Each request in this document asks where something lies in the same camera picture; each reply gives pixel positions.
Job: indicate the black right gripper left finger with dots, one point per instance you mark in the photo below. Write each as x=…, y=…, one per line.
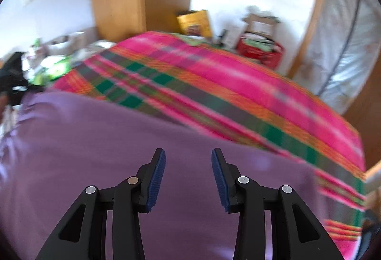
x=81, y=232

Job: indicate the purple knit sweater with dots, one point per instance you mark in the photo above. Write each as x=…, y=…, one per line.
x=88, y=179

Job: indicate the pink plaid cloth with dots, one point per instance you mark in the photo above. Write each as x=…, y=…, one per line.
x=222, y=94

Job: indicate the red basket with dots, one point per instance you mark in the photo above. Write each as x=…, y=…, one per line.
x=266, y=52

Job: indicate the wooden door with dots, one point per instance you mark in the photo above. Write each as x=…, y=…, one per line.
x=339, y=61

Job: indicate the cardboard box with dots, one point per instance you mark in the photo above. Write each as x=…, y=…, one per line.
x=262, y=23

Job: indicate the yellow snack bag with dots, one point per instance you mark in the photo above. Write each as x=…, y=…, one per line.
x=195, y=23

